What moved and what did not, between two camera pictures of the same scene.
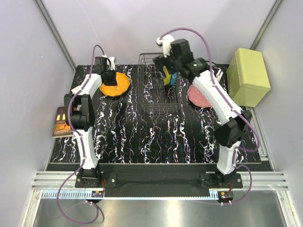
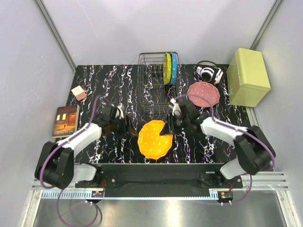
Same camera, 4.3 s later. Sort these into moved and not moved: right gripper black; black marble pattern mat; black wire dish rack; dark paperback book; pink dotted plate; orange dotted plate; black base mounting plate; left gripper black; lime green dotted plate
Moved: orange dotted plate; right gripper black; left gripper black
Not moved: lime green dotted plate; pink dotted plate; black base mounting plate; dark paperback book; black marble pattern mat; black wire dish rack
